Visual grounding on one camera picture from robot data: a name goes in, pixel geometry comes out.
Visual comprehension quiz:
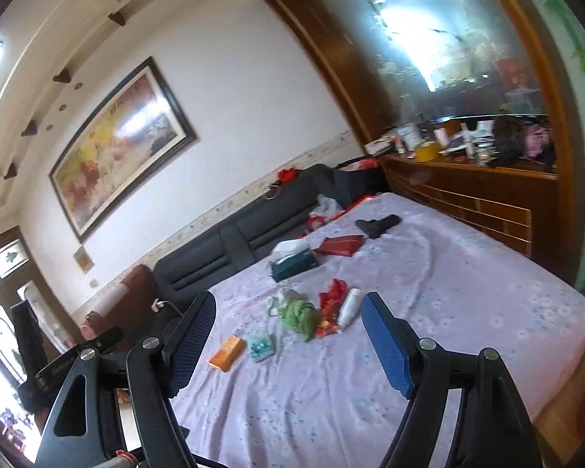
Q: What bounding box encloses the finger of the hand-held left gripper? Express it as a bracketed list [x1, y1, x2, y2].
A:
[80, 326, 125, 352]

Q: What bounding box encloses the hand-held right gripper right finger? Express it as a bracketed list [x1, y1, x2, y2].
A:
[361, 292, 542, 468]

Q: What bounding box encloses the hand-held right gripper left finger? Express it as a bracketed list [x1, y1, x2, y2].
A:
[34, 291, 218, 468]

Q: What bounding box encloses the orange box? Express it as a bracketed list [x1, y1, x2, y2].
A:
[209, 335, 245, 370]

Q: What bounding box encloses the white tube bottle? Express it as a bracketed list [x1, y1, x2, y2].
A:
[336, 287, 362, 328]

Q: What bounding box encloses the white teal medicine box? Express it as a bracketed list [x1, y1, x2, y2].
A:
[246, 331, 276, 363]

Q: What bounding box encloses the red wrapper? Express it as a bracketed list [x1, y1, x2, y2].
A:
[318, 278, 348, 320]

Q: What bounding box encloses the green cloth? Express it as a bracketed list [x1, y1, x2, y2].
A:
[278, 299, 317, 342]

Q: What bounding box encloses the beige paper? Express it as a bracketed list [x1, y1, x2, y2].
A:
[266, 289, 298, 317]

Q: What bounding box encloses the black sofa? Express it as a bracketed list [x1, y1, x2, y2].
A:
[153, 163, 386, 303]

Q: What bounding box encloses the wooden glass door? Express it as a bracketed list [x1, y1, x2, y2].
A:
[0, 227, 44, 449]

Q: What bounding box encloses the flat red box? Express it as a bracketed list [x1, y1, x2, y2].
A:
[314, 235, 365, 257]

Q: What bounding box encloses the green tissue box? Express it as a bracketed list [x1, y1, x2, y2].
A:
[270, 241, 320, 282]

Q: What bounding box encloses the white plastic bag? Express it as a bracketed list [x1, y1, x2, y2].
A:
[309, 194, 343, 220]

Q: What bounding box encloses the wooden glass partition cabinet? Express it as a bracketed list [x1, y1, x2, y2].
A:
[246, 0, 585, 284]

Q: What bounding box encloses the black bag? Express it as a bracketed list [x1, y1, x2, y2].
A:
[332, 156, 388, 206]

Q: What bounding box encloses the framed horse painting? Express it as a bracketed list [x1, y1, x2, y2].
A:
[49, 57, 198, 243]

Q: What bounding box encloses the yellow tape roll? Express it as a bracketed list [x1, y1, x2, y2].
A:
[413, 142, 440, 163]

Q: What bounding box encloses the white round tub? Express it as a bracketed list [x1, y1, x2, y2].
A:
[397, 124, 420, 149]

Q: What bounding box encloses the black handbag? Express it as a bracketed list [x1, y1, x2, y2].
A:
[492, 119, 527, 167]

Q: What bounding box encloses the pink bag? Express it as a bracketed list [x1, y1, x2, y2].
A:
[524, 124, 551, 159]

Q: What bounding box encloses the small wall plaque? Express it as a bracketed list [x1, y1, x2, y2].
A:
[74, 246, 96, 271]

